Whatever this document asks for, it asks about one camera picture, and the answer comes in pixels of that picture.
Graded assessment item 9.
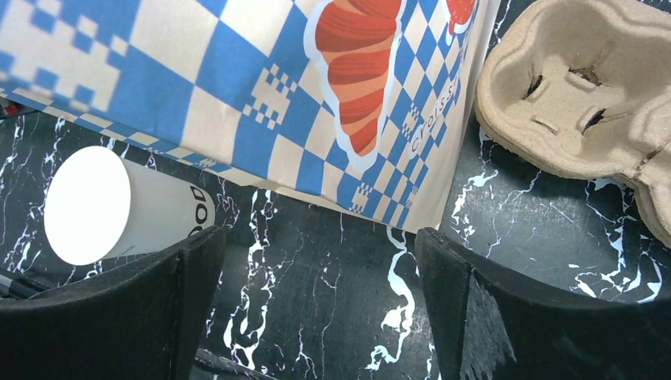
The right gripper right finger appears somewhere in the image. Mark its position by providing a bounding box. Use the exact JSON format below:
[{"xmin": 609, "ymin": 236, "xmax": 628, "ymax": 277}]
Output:
[{"xmin": 415, "ymin": 228, "xmax": 670, "ymax": 379}]

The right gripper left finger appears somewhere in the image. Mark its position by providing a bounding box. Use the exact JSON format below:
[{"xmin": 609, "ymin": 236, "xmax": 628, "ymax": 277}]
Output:
[{"xmin": 1, "ymin": 227, "xmax": 226, "ymax": 379}]

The blue checkered paper bag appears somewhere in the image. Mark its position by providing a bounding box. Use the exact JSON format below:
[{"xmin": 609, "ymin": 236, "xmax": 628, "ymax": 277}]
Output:
[{"xmin": 1, "ymin": 1, "xmax": 499, "ymax": 233}]

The brown pulp cup carrier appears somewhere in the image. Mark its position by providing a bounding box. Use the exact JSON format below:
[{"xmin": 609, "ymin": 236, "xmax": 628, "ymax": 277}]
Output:
[{"xmin": 475, "ymin": 1, "xmax": 670, "ymax": 245}]

